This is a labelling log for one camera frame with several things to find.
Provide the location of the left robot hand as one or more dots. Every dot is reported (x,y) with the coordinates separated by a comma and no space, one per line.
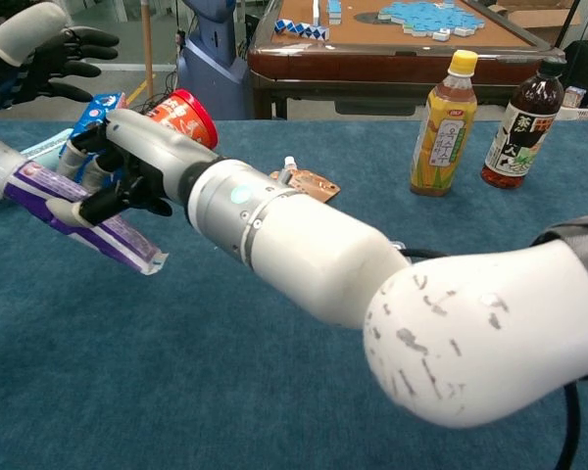
(24,34)

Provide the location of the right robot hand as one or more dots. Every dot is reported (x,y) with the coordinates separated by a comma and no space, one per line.
(152,147)

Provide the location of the purple white toothpaste tube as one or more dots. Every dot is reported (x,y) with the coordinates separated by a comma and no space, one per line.
(122,240)

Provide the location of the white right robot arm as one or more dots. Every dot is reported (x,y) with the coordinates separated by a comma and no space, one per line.
(323,254)

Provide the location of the red orange noodle cup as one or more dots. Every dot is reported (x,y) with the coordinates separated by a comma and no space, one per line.
(191,117)

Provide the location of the blue cookie box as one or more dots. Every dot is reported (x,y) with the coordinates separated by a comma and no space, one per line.
(95,110)

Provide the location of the wooden pole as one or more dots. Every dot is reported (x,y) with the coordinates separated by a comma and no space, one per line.
(147,44)

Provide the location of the orange spouted drink pouch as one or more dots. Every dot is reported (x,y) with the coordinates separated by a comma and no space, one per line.
(313,183)

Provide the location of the blue white snake puzzle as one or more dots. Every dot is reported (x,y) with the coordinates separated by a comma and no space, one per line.
(304,30)

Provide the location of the white mahjong tile row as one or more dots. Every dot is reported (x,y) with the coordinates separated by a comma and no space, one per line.
(316,12)

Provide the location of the blue mahjong tile stack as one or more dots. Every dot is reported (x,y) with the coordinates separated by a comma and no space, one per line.
(334,12)

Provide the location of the brown mahjong table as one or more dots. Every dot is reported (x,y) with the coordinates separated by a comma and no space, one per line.
(372,63)

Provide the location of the yellow capped tea bottle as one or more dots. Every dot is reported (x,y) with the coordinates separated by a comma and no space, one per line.
(441,147)

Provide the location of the blue mahjong tile pile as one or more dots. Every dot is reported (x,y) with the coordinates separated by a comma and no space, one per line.
(431,17)

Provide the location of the dark tea bottle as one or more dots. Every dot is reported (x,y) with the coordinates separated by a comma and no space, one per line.
(514,142)

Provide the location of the cardboard box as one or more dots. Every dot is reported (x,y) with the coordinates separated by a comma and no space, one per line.
(534,14)

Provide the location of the small printed carton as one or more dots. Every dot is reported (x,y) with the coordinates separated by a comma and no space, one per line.
(574,96)

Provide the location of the black slanted pole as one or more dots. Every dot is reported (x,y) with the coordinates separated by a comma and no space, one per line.
(567,22)

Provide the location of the white basket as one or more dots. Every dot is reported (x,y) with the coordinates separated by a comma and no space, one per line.
(585,113)

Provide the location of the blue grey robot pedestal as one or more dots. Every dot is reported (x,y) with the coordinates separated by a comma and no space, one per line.
(210,73)

